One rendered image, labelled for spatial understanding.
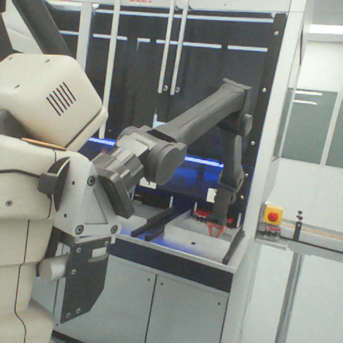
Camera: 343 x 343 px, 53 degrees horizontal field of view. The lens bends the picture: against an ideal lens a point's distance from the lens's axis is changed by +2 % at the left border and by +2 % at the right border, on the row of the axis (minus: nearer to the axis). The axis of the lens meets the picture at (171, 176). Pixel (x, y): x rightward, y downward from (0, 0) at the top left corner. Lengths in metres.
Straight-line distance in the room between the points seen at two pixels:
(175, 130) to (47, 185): 0.27
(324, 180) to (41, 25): 5.56
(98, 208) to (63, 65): 0.26
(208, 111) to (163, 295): 1.16
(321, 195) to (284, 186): 0.59
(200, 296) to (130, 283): 0.36
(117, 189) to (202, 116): 0.30
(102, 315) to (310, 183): 4.75
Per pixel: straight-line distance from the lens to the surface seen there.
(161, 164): 0.58
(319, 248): 1.64
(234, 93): 0.86
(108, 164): 0.54
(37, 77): 0.63
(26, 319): 0.75
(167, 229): 1.34
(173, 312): 1.76
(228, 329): 1.71
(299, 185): 6.11
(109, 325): 1.95
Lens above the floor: 1.30
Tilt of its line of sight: 9 degrees down
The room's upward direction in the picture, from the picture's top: 10 degrees clockwise
